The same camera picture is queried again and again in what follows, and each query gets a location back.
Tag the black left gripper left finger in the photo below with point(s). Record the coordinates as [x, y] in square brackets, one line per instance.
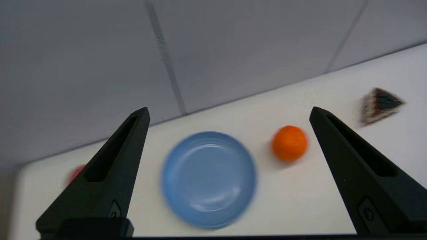
[108, 180]

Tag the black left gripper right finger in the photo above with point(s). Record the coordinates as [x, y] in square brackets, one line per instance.
[370, 180]

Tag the orange fruit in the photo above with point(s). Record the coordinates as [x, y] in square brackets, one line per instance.
[289, 143]

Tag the chocolate cake slice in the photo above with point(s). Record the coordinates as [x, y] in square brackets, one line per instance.
[380, 105]

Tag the blue plate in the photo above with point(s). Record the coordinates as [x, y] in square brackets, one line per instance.
[209, 180]

